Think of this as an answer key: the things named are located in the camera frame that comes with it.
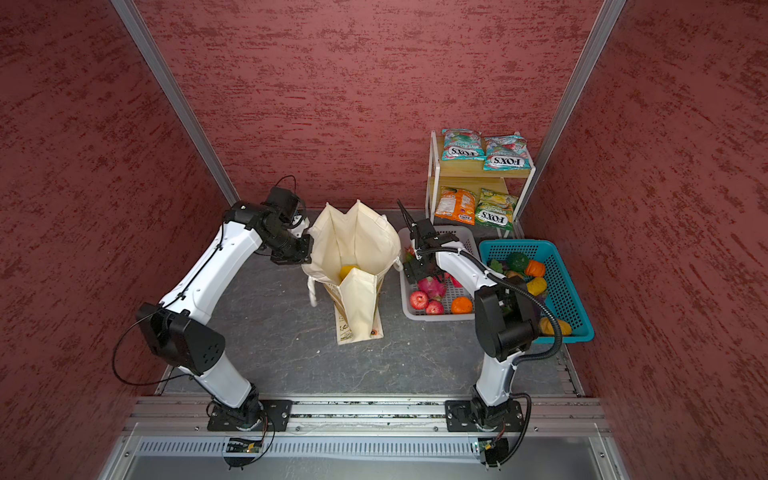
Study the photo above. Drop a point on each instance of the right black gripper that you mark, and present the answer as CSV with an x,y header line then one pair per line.
x,y
420,273

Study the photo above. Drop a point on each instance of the cream floral tote bag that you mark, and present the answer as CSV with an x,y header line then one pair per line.
x,y
359,236

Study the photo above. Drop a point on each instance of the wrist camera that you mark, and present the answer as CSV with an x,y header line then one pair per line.
x,y
284,202
422,234

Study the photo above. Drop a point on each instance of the orange bell pepper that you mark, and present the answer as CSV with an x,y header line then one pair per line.
x,y
535,269

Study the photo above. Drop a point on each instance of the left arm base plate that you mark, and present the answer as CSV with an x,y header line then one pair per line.
x,y
252,417

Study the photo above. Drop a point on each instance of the yellow lemon fruit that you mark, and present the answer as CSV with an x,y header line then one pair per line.
x,y
346,270

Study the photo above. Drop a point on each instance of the pink dragon fruit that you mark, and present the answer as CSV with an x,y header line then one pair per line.
x,y
433,285

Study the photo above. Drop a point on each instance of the red apple front left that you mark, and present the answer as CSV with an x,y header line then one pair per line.
x,y
418,300

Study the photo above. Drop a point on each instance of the teal plastic vegetable basket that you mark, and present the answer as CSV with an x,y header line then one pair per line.
x,y
562,297

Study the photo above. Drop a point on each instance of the green bell pepper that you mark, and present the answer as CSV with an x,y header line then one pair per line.
x,y
518,262

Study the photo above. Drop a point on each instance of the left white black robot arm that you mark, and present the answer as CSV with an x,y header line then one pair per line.
x,y
176,329

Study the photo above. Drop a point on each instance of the small red fruit front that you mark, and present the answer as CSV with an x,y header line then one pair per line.
x,y
434,307

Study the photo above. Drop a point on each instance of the white plastic fruit basket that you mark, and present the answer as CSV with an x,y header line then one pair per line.
x,y
466,238

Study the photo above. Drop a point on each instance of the aluminium rail frame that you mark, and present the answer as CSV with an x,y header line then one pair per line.
x,y
428,428

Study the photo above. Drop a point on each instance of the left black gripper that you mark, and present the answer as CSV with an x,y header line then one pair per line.
x,y
302,257

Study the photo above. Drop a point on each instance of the teal Fox's candy bag right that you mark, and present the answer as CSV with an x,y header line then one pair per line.
x,y
506,153

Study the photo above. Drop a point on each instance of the teal fox's candy bag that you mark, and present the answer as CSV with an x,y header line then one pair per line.
x,y
506,153
462,144

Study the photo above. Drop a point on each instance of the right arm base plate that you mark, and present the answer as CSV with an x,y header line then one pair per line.
x,y
475,416

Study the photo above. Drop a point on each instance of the teal Fox's candy bag left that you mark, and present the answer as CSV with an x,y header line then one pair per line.
x,y
462,144

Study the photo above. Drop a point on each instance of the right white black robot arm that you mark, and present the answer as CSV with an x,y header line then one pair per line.
x,y
503,320

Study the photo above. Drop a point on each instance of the green Fox's candy bag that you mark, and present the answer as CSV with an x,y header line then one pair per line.
x,y
495,209

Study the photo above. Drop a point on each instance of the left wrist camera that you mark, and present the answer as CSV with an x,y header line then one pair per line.
x,y
284,202

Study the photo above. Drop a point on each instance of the yellow potato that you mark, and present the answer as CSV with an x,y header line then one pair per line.
x,y
547,329

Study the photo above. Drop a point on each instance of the yellow bell pepper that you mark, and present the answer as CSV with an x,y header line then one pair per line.
x,y
537,286

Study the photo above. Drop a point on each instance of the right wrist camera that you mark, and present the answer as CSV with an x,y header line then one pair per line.
x,y
422,234

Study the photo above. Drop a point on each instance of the white wooden two-tier shelf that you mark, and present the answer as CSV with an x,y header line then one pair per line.
x,y
470,175

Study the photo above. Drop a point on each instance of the orange snack bag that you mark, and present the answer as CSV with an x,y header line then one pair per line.
x,y
456,204

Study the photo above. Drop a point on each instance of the orange fruit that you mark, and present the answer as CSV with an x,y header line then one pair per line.
x,y
462,306

